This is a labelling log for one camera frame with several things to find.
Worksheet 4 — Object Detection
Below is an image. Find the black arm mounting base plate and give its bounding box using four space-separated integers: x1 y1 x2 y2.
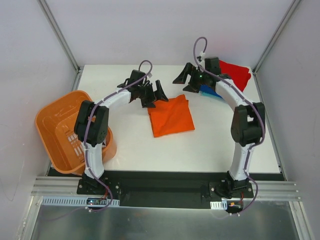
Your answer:
47 169 287 210

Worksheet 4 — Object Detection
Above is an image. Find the folded blue t shirt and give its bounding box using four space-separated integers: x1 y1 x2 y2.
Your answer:
199 85 223 100

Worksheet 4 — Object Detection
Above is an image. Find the aluminium frame post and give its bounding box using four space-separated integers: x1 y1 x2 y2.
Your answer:
37 0 81 74
252 0 302 75

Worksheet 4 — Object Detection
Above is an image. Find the orange plastic laundry basket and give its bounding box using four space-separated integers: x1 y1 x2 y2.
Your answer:
35 90 117 176

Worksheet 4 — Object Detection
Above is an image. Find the folded teal t shirt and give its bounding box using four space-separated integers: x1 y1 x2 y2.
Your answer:
200 91 220 98

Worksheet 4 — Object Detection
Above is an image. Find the left white slotted cable duct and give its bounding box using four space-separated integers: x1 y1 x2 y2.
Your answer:
42 196 120 208

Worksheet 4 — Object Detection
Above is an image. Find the left aluminium frame post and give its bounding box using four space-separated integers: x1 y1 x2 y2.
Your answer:
37 0 81 74

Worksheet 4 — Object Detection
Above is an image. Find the right white slotted cable duct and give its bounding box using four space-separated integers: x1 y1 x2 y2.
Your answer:
210 200 228 210

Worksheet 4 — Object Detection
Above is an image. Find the orange t shirt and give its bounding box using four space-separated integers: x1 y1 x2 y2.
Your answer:
147 94 195 138

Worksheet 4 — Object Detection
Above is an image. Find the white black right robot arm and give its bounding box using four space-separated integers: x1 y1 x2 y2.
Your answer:
172 57 266 198

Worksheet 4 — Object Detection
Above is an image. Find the aluminium extrusion rail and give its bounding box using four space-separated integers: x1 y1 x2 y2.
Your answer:
31 176 302 202

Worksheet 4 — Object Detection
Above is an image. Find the folded red t shirt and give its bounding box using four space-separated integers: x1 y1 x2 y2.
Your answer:
219 60 251 92

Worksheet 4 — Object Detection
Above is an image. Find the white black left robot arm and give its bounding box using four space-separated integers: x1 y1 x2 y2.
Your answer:
74 70 169 195

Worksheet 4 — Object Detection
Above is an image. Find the white slotted cable duct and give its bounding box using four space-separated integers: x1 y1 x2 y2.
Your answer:
210 200 228 210
42 196 120 208

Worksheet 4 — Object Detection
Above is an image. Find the right aluminium frame post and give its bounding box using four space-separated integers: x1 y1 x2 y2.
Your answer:
252 0 302 75

